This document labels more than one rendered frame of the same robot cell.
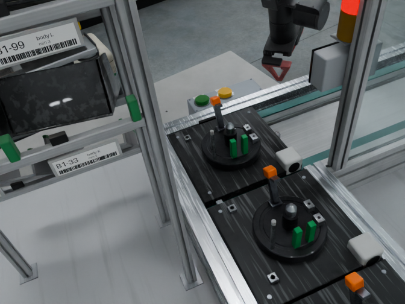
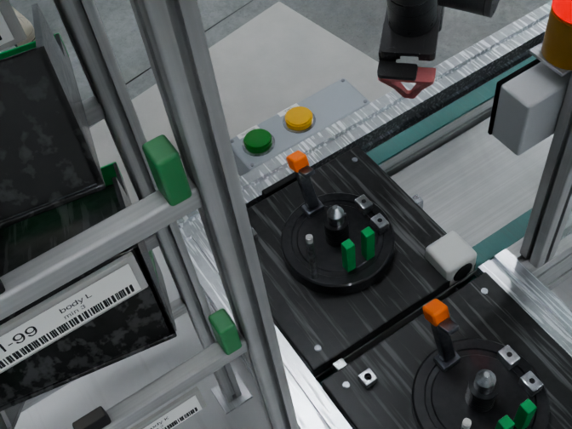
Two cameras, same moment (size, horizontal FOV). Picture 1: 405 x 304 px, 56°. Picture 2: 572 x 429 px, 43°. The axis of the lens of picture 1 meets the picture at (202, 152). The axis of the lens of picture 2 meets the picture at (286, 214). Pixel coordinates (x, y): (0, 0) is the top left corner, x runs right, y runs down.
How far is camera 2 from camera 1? 0.21 m
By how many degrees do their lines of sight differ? 10
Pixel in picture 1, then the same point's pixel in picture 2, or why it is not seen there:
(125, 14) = (224, 217)
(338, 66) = (548, 109)
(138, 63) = (240, 270)
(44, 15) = (72, 270)
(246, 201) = (389, 357)
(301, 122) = (450, 161)
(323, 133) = (496, 179)
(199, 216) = (306, 397)
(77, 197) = not seen: hidden behind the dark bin
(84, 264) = not seen: outside the picture
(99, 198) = not seen: hidden behind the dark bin
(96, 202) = (88, 378)
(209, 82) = (252, 80)
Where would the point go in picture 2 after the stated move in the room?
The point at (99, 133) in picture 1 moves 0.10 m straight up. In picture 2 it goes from (167, 392) to (122, 317)
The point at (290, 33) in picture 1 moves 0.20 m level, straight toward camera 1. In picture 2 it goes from (429, 17) to (450, 149)
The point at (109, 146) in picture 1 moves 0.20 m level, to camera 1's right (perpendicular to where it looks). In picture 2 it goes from (185, 405) to (472, 317)
